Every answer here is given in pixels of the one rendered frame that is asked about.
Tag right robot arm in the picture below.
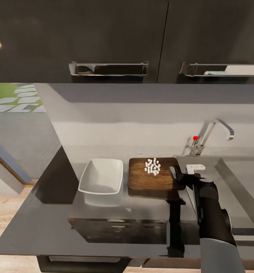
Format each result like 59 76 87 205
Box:
176 164 246 273

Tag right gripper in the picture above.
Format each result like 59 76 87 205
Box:
176 173 201 187

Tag cutting board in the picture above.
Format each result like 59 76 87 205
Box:
128 157 186 190

